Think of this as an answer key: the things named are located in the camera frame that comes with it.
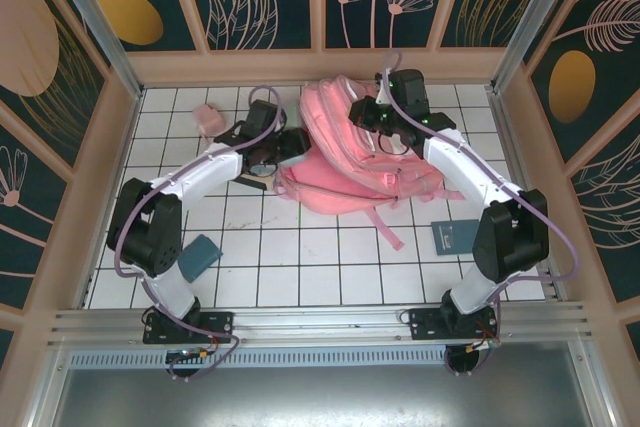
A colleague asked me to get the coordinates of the small pink pouch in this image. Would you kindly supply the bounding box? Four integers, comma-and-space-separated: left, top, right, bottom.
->
192, 103, 226, 147

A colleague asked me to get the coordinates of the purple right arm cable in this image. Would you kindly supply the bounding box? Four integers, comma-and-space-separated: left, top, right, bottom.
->
382, 50, 581, 298

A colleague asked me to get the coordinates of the blue booklet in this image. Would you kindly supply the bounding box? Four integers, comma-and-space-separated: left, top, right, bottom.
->
430, 219, 480, 257

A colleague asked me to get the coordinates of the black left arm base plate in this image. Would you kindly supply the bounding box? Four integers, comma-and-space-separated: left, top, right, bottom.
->
142, 310, 236, 344

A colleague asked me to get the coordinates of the brushed metal front panel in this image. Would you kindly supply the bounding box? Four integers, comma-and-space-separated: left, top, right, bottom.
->
29, 366, 621, 427

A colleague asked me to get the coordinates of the aluminium front rail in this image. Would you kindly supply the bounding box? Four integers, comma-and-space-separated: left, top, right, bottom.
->
47, 300, 594, 348

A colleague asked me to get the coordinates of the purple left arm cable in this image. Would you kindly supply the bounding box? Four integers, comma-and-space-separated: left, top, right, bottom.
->
113, 85, 287, 382

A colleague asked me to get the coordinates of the small control circuit board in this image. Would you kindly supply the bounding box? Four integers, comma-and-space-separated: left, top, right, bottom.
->
166, 346, 214, 364
462, 336, 502, 354

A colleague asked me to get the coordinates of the dark teal notebook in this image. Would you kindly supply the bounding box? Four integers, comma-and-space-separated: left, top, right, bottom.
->
178, 233, 223, 284

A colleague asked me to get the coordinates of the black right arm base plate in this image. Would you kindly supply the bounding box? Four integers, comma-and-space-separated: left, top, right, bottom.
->
408, 307, 501, 343

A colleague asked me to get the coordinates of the pink student backpack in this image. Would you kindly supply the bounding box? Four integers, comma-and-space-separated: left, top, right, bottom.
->
273, 74, 466, 252

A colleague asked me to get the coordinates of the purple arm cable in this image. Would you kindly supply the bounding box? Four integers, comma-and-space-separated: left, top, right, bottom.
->
113, 85, 287, 382
382, 50, 581, 298

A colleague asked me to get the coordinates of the aluminium frame post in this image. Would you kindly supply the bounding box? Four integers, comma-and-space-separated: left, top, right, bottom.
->
40, 0, 146, 101
489, 0, 569, 96

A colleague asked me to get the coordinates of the perforated metal cable tray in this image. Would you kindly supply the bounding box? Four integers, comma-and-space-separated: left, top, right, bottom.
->
67, 349, 576, 369

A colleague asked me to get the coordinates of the aluminium side rail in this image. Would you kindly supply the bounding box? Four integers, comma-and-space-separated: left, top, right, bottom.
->
485, 88, 571, 304

